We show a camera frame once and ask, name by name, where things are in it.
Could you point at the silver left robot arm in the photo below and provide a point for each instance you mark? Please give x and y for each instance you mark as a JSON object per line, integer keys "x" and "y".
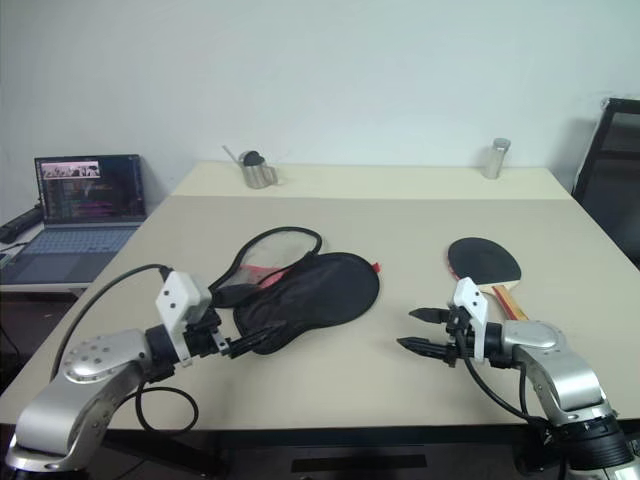
{"x": 90, "y": 370}

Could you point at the black mesh office chair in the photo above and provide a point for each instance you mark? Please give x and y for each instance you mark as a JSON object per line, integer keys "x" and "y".
{"x": 612, "y": 175}

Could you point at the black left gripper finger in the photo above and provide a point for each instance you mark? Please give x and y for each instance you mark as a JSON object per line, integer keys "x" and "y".
{"x": 257, "y": 346}
{"x": 265, "y": 334}

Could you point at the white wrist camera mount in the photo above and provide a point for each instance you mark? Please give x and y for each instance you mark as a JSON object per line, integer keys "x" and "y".
{"x": 472, "y": 302}
{"x": 177, "y": 297}

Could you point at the black table frame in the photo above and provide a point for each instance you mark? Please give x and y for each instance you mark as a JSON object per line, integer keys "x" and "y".
{"x": 325, "y": 436}

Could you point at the open laptop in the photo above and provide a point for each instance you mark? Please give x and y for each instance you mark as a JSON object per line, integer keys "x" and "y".
{"x": 90, "y": 195}

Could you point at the long black bar device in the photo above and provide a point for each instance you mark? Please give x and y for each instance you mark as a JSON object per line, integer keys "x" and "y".
{"x": 20, "y": 225}

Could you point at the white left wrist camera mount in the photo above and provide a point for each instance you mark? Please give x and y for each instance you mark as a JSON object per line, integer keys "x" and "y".
{"x": 177, "y": 297}

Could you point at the black rubber table tennis paddle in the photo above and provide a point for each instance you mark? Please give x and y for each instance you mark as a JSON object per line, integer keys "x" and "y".
{"x": 482, "y": 260}

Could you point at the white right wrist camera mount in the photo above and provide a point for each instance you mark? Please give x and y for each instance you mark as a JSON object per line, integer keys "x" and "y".
{"x": 472, "y": 302}

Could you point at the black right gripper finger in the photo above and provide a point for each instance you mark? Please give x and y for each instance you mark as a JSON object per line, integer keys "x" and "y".
{"x": 432, "y": 316}
{"x": 425, "y": 349}

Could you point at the black object in cup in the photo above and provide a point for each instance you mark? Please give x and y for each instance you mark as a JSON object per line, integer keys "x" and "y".
{"x": 252, "y": 159}

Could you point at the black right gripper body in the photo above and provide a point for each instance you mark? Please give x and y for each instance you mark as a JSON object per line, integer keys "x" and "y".
{"x": 457, "y": 340}

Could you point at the thin metal rod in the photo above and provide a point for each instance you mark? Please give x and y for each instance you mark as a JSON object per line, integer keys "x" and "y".
{"x": 231, "y": 154}

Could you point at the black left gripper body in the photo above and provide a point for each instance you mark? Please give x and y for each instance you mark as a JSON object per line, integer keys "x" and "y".
{"x": 202, "y": 337}

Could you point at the red and black mesh pouch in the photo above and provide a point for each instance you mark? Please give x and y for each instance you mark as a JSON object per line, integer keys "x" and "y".
{"x": 325, "y": 290}

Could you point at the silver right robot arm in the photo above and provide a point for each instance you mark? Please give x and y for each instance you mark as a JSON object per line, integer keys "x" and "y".
{"x": 555, "y": 370}

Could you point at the steel shaker bottle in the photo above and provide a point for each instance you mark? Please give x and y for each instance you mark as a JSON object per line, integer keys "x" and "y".
{"x": 494, "y": 162}

